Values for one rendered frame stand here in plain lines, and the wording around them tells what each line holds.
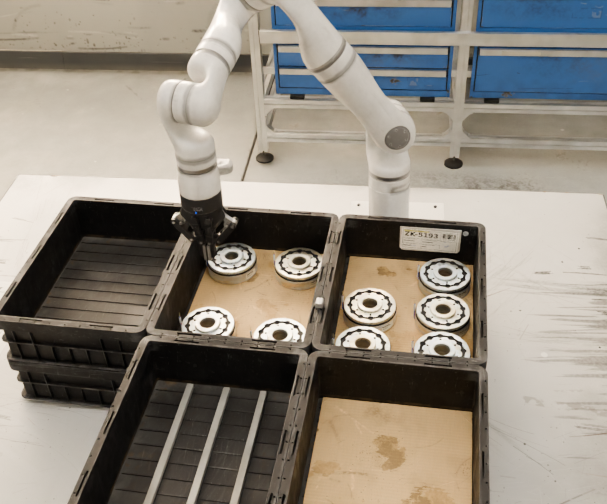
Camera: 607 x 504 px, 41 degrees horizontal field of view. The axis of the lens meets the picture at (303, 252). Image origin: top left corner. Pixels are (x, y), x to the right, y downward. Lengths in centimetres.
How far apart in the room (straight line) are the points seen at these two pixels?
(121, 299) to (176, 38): 286
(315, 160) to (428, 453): 238
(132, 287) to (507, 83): 210
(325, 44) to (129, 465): 84
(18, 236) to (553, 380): 134
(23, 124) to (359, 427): 309
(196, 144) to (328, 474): 58
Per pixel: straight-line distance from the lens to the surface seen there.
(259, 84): 345
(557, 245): 205
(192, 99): 134
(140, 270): 178
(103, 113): 419
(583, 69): 345
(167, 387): 152
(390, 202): 181
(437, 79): 341
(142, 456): 143
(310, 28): 157
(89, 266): 182
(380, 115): 168
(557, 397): 169
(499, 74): 342
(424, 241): 171
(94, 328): 151
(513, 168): 362
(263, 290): 168
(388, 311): 158
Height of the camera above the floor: 193
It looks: 39 degrees down
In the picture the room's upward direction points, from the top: 3 degrees counter-clockwise
